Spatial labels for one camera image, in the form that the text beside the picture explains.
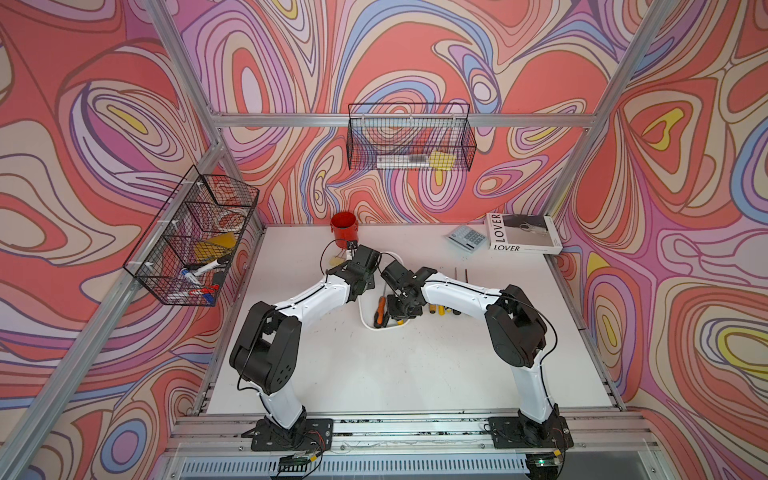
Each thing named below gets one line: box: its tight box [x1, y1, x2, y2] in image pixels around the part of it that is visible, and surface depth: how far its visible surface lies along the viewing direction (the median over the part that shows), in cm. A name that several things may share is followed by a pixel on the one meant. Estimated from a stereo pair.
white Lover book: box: [486, 213, 563, 255], surface depth 114 cm
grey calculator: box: [446, 225, 487, 253], surface depth 117 cm
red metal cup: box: [330, 211, 359, 249], surface depth 110 cm
